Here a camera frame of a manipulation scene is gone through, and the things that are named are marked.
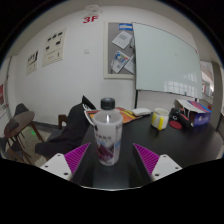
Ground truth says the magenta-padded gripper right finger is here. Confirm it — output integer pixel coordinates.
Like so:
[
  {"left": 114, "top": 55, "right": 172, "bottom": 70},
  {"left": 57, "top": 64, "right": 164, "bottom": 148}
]
[{"left": 130, "top": 142, "right": 184, "bottom": 186}]

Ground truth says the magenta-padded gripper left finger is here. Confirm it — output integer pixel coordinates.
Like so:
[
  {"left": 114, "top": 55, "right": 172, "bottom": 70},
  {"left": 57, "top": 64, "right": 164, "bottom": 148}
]
[{"left": 39, "top": 142, "right": 92, "bottom": 183}]

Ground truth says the clear bottle with black cap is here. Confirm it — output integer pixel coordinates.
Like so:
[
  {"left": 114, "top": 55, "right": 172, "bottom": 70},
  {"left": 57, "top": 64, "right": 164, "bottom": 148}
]
[{"left": 92, "top": 97, "right": 124, "bottom": 167}]

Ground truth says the black jacket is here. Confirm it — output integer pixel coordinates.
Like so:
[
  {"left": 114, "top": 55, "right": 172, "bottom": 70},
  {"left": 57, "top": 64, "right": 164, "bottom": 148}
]
[{"left": 34, "top": 95, "right": 98, "bottom": 158}]

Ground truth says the flat round red coaster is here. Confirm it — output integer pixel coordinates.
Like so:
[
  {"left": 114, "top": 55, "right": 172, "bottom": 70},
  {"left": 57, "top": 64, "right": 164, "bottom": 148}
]
[{"left": 168, "top": 119, "right": 183, "bottom": 131}]

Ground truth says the brown wooden chair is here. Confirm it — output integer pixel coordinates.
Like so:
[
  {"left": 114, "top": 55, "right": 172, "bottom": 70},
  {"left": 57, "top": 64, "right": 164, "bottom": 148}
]
[{"left": 58, "top": 114, "right": 69, "bottom": 130}]

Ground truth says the black and red object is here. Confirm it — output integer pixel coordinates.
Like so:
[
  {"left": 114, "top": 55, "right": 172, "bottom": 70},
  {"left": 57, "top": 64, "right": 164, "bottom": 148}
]
[{"left": 168, "top": 107, "right": 192, "bottom": 128}]

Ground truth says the colourful orange booklet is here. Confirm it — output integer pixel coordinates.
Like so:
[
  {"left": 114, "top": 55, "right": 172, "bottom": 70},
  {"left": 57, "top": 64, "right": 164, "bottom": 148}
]
[{"left": 84, "top": 107, "right": 143, "bottom": 125}]

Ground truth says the blue and white cardboard box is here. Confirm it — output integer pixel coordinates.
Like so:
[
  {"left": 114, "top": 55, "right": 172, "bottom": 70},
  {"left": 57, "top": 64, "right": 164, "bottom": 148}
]
[{"left": 174, "top": 98, "right": 212, "bottom": 128}]

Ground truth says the dark chair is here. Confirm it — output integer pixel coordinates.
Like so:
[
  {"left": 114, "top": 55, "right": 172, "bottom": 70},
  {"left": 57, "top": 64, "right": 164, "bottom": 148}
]
[{"left": 13, "top": 103, "right": 31, "bottom": 118}]

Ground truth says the large whiteboard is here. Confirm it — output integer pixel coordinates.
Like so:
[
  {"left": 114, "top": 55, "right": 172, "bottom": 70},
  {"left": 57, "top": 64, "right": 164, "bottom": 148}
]
[{"left": 132, "top": 22, "right": 203, "bottom": 100}]

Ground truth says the grey notice board with papers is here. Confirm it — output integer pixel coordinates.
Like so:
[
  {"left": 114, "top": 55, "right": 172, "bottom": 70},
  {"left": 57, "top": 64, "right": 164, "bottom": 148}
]
[{"left": 103, "top": 21, "right": 136, "bottom": 80}]

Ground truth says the white mug with yellow handle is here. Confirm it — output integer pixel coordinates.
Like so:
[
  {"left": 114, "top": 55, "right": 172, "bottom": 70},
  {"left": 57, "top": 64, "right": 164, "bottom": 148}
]
[{"left": 150, "top": 107, "right": 170, "bottom": 131}]

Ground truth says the small white wall poster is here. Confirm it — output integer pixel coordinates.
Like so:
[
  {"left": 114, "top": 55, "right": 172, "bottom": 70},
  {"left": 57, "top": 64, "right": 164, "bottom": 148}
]
[{"left": 26, "top": 49, "right": 40, "bottom": 76}]

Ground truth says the large white wall poster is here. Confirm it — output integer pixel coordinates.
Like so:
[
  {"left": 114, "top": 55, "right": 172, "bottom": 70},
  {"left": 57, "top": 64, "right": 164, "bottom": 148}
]
[{"left": 42, "top": 28, "right": 68, "bottom": 68}]

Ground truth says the red wall sign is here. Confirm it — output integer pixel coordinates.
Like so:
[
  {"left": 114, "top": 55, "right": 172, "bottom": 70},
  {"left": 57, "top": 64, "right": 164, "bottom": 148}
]
[{"left": 82, "top": 14, "right": 100, "bottom": 25}]

